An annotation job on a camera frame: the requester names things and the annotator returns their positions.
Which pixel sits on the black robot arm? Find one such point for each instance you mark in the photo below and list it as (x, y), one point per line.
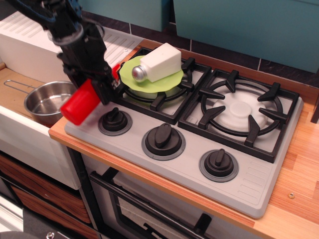
(49, 13)

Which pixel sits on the black left burner grate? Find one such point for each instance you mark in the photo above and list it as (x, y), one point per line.
(169, 105)

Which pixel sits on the grey toy stove top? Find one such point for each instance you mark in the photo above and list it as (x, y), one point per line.
(249, 192)

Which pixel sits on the red ketchup bottle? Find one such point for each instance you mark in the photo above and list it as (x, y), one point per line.
(79, 106)

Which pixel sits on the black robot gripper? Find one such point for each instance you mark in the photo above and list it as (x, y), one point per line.
(83, 48)

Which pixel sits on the black right burner grate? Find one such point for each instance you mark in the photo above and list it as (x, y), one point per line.
(244, 114)

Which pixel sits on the oven door with black handle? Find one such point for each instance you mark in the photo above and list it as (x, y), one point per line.
(141, 211)

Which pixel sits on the grey toy faucet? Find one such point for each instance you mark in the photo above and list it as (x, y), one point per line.
(100, 29)

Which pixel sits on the light green plate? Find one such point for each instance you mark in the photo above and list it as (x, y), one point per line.
(162, 85)

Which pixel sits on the wooden drawer cabinet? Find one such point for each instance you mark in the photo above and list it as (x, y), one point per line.
(47, 197)

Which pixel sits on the stainless steel pot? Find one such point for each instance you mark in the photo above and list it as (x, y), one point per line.
(44, 102)

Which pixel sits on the white salt shaker silver cap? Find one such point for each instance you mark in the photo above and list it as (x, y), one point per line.
(160, 63)

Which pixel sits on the black burner grate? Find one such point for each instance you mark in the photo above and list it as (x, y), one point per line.
(244, 114)
(169, 105)

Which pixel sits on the black right stove knob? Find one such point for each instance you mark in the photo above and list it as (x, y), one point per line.
(219, 166)

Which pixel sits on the black middle stove knob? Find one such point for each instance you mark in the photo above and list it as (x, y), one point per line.
(163, 143)

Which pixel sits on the black left stove knob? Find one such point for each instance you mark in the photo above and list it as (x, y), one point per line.
(115, 122)

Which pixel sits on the white sink unit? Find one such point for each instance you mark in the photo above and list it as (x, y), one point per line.
(28, 56)

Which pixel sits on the black stove knob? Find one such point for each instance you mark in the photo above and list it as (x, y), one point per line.
(219, 166)
(163, 143)
(115, 122)

